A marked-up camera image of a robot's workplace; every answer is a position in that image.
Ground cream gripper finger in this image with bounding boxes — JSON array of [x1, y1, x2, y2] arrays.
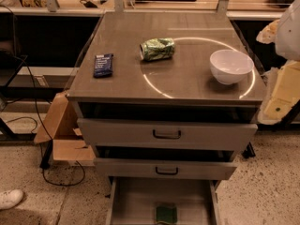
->
[[256, 20, 279, 44], [263, 60, 300, 120]]

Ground green yellow sponge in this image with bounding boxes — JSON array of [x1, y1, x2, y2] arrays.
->
[[156, 205, 177, 225]]

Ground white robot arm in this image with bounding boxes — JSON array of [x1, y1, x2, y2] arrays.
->
[[256, 0, 300, 125]]

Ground middle grey drawer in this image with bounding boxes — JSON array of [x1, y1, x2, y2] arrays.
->
[[94, 157, 236, 180]]

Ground grey drawer cabinet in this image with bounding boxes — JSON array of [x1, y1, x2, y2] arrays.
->
[[66, 10, 267, 180]]

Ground open bottom grey drawer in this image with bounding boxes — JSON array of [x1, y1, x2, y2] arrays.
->
[[106, 178, 221, 225]]

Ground top grey drawer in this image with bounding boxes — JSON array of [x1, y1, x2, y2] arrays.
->
[[78, 118, 257, 151]]

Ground white bowl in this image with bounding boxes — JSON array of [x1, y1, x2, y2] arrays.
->
[[209, 50, 254, 85]]

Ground dark blue snack bar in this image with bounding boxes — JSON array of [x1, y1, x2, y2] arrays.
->
[[93, 53, 113, 78]]

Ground brown cardboard box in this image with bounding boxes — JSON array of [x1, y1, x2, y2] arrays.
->
[[34, 92, 96, 169]]

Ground white sneaker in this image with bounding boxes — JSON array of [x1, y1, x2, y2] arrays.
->
[[0, 189, 23, 210]]

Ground black top drawer handle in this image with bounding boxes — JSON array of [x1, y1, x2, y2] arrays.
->
[[152, 129, 182, 140]]

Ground black drawer handle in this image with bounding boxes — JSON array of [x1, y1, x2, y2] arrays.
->
[[152, 129, 182, 140], [155, 167, 179, 176]]

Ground black middle drawer handle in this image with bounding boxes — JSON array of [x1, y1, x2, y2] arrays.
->
[[155, 167, 179, 176]]

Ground black floor cable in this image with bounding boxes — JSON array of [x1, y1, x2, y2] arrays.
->
[[0, 54, 86, 188]]

